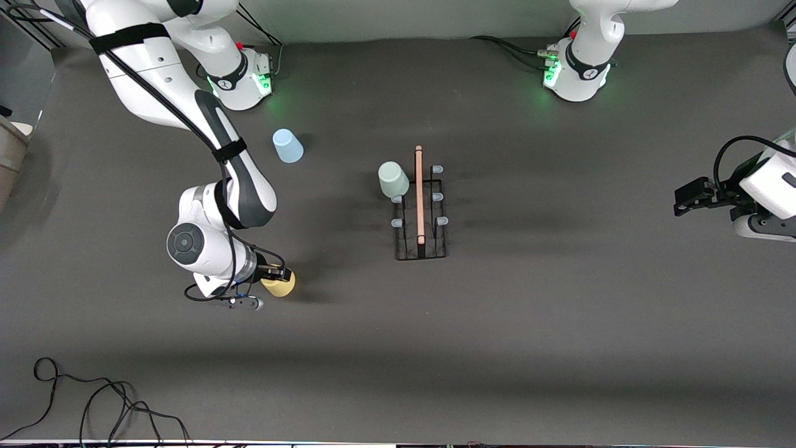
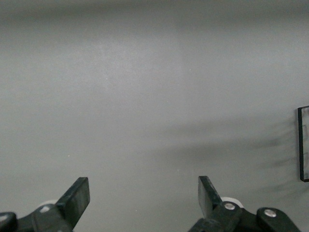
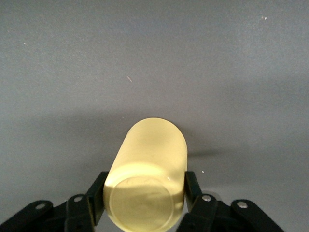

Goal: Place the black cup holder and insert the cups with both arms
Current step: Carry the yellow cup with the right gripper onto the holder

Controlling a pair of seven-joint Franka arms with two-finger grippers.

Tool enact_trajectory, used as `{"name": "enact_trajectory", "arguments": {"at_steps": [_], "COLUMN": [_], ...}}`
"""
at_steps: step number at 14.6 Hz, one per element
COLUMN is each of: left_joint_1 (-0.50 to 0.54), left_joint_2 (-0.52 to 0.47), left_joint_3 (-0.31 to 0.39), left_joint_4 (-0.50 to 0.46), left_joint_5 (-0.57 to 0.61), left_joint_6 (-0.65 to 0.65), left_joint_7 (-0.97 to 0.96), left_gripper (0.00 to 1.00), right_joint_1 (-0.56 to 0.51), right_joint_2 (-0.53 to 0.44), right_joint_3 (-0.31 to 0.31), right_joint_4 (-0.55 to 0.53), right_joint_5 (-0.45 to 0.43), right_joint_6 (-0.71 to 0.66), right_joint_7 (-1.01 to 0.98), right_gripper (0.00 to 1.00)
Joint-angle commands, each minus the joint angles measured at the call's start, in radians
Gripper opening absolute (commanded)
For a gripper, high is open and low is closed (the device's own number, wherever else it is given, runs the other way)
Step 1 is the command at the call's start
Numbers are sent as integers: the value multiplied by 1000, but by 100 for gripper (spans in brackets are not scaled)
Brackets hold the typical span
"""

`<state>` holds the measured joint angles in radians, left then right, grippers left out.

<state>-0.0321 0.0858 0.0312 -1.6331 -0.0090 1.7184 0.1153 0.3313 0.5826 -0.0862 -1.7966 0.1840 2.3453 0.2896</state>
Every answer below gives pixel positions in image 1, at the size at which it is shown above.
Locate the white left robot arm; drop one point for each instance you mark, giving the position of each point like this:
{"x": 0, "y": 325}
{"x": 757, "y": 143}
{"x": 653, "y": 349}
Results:
{"x": 587, "y": 74}

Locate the beige box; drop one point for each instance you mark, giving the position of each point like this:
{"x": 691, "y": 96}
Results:
{"x": 12, "y": 162}

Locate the yellow plastic cup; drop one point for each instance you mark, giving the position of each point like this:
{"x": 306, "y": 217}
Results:
{"x": 281, "y": 288}

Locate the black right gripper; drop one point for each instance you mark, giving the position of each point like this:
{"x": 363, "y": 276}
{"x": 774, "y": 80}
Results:
{"x": 268, "y": 271}

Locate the aluminium frame rail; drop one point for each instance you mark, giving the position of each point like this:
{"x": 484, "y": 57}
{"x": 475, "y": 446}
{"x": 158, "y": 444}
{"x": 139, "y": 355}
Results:
{"x": 788, "y": 22}
{"x": 43, "y": 37}

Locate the light blue plastic cup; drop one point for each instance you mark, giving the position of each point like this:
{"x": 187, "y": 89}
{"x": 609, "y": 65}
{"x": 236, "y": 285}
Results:
{"x": 287, "y": 148}

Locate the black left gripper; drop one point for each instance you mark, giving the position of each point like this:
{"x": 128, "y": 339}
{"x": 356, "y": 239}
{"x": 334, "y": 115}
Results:
{"x": 726, "y": 192}

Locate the pale green plastic cup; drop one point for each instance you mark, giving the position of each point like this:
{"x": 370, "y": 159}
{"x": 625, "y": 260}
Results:
{"x": 393, "y": 179}

